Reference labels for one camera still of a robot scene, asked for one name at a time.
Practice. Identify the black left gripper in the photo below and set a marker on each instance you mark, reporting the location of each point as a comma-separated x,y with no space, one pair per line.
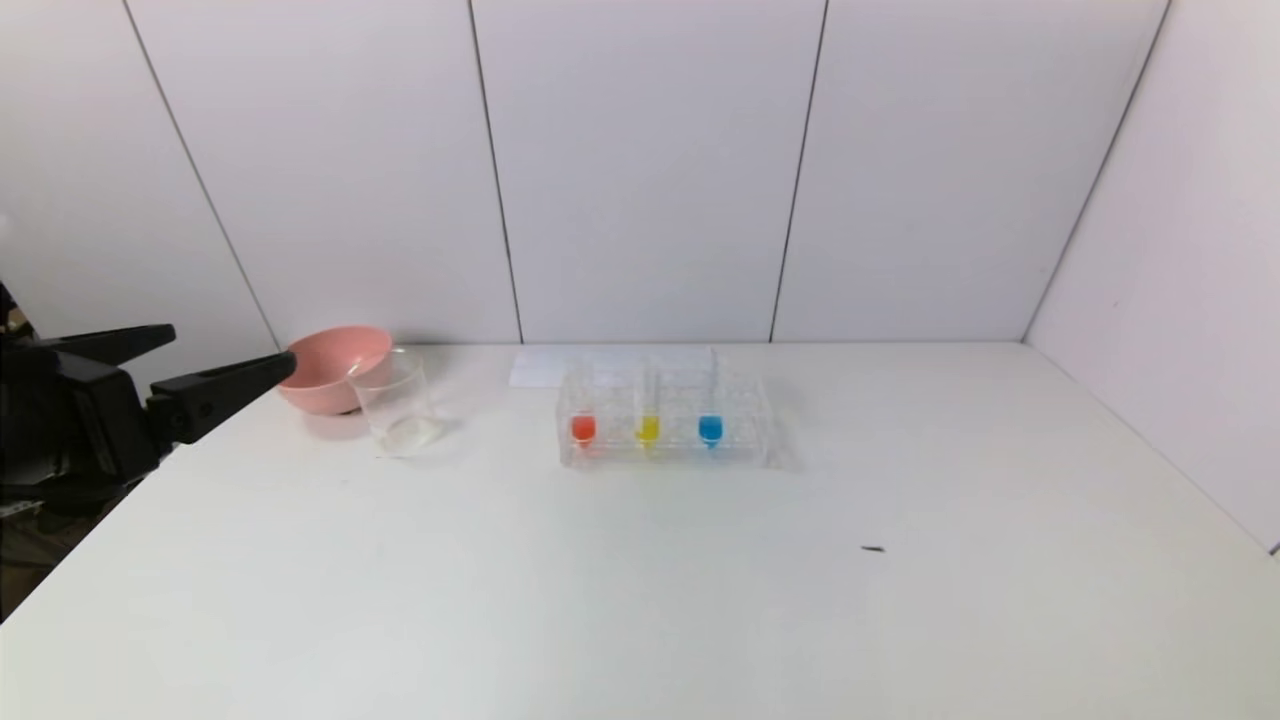
108,405

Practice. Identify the test tube with red pigment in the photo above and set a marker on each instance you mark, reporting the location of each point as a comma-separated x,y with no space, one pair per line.
583,429

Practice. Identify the clear glass beaker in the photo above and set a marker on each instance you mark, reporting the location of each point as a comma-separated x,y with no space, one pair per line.
400,415

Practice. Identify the test tube with yellow pigment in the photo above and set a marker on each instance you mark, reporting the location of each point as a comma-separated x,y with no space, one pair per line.
648,429

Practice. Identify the test tube with blue pigment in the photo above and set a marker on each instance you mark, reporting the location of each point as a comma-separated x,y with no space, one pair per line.
710,429

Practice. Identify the clear acrylic test tube rack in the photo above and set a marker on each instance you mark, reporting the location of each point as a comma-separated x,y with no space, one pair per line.
745,435

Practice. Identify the pink plastic bowl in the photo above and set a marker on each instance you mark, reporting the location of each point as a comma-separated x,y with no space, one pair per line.
335,375

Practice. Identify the white paper sheet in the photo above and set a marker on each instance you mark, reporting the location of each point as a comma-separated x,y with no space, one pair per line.
540,368

